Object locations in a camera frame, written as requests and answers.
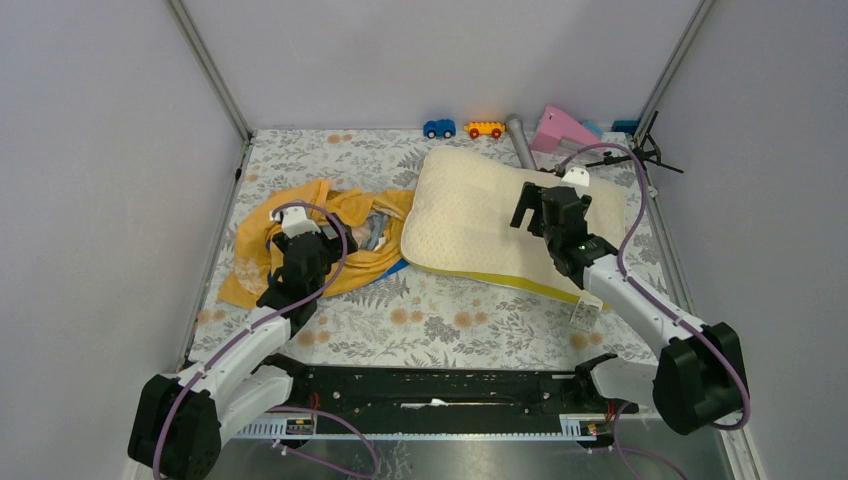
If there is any yellow toy car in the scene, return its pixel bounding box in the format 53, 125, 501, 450
464, 121, 506, 139

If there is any floral table cloth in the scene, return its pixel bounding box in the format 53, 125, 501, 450
187, 130, 655, 370

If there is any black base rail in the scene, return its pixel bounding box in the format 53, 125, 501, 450
262, 354, 625, 438

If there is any orange Mickey Mouse pillowcase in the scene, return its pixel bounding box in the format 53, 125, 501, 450
218, 178, 414, 309

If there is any black mini tripod stand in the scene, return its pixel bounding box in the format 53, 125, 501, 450
539, 110, 686, 177

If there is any pink wedge block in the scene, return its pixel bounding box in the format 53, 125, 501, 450
529, 105, 602, 154

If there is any blue toy car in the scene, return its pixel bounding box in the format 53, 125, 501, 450
422, 119, 457, 139

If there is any grey microphone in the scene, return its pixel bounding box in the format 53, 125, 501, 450
505, 113, 538, 171

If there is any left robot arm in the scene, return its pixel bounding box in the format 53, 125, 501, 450
127, 221, 357, 479

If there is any cream textured pillow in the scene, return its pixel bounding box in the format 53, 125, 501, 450
400, 146, 587, 303

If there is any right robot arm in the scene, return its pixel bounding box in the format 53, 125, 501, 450
510, 182, 752, 435

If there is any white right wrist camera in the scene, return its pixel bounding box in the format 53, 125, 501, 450
561, 166, 591, 189

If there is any light blue block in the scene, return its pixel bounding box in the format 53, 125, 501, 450
581, 120, 604, 138

